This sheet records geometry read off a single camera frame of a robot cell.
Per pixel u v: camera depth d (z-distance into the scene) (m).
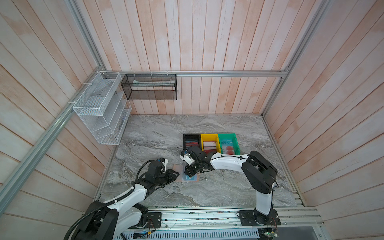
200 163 0.71
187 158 0.83
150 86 1.04
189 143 1.01
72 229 0.38
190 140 1.02
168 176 0.76
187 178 0.86
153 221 0.73
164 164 0.81
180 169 0.92
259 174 0.49
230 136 1.01
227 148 0.99
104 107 0.73
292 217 0.76
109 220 0.41
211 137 1.01
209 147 0.98
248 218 0.73
